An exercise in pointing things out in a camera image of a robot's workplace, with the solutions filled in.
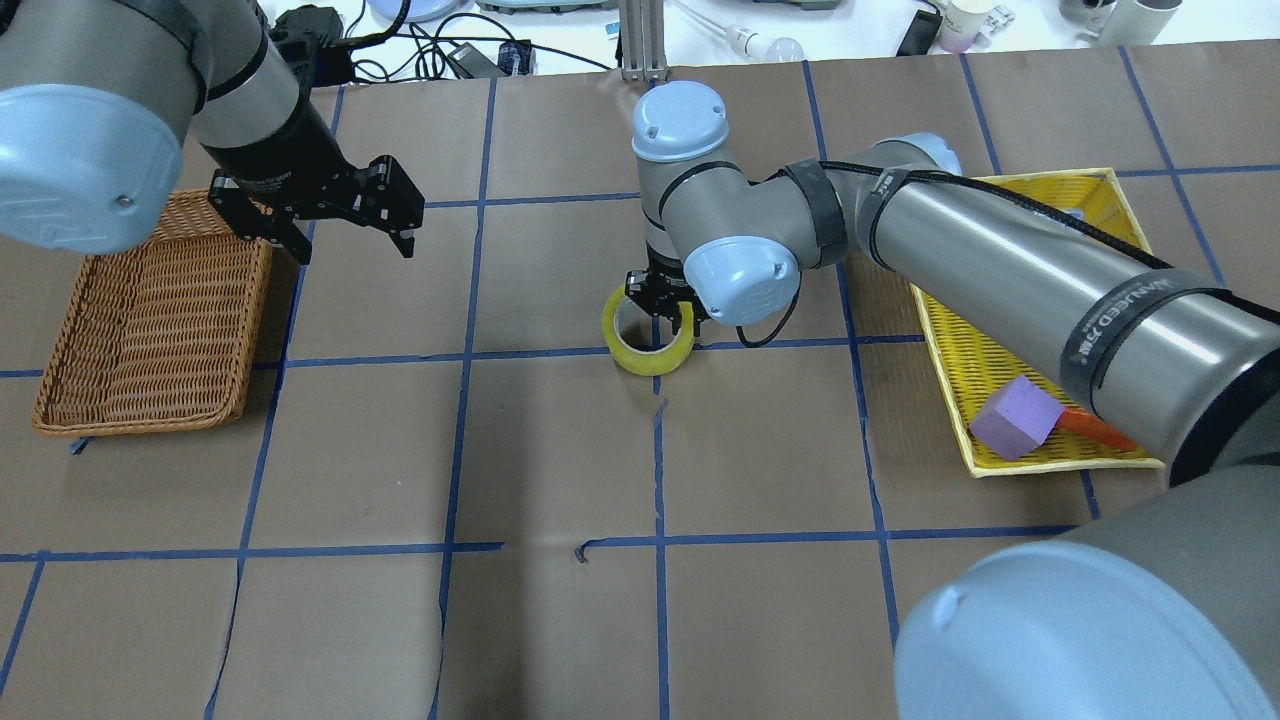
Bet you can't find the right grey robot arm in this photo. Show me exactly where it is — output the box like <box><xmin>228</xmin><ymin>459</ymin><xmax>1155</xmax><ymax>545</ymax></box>
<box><xmin>632</xmin><ymin>81</ymin><xmax>1279</xmax><ymax>719</ymax></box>

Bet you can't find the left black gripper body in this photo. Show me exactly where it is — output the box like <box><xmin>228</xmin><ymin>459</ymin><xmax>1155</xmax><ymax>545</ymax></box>
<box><xmin>207</xmin><ymin>150</ymin><xmax>370</xmax><ymax>233</ymax></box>

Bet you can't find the yellow plastic tray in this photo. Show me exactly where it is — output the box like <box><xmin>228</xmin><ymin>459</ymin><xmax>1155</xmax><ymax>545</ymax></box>
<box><xmin>911</xmin><ymin>167</ymin><xmax>1162</xmax><ymax>478</ymax></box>

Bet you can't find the black device with cables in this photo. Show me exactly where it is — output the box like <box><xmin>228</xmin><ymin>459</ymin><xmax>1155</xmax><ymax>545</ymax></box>
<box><xmin>268</xmin><ymin>5</ymin><xmax>355</xmax><ymax>94</ymax></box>

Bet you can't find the brown wicker basket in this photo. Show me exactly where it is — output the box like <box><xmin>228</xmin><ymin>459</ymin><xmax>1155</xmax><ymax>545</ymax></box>
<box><xmin>31</xmin><ymin>191</ymin><xmax>273</xmax><ymax>437</ymax></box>

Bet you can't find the white light bulb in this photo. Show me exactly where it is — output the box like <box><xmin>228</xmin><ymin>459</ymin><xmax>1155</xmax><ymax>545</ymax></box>
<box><xmin>722</xmin><ymin>26</ymin><xmax>806</xmax><ymax>63</ymax></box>

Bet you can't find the yellow clear tape roll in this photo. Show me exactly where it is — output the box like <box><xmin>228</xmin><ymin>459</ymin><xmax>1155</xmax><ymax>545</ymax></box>
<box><xmin>600</xmin><ymin>286</ymin><xmax>694</xmax><ymax>377</ymax></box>

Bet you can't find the black power adapter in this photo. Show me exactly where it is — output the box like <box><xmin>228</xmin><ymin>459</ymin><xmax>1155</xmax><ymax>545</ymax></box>
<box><xmin>445</xmin><ymin>40</ymin><xmax>535</xmax><ymax>79</ymax></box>

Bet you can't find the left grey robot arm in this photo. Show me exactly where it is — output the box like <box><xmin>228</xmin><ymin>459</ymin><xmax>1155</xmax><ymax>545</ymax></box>
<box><xmin>1</xmin><ymin>1</ymin><xmax>425</xmax><ymax>265</ymax></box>

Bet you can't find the purple foam cube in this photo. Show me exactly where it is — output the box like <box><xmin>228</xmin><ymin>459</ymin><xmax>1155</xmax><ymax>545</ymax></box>
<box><xmin>968</xmin><ymin>375</ymin><xmax>1066</xmax><ymax>461</ymax></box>

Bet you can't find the aluminium frame post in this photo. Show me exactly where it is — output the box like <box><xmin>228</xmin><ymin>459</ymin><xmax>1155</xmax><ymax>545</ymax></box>
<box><xmin>617</xmin><ymin>0</ymin><xmax>669</xmax><ymax>83</ymax></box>

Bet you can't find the orange toy carrot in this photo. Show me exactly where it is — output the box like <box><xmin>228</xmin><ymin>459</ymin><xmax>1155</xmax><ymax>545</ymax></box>
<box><xmin>1055</xmin><ymin>407</ymin><xmax>1139</xmax><ymax>452</ymax></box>

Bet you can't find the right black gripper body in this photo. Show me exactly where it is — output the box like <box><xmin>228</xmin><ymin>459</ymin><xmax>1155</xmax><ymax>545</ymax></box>
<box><xmin>626</xmin><ymin>264</ymin><xmax>703</xmax><ymax>323</ymax></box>

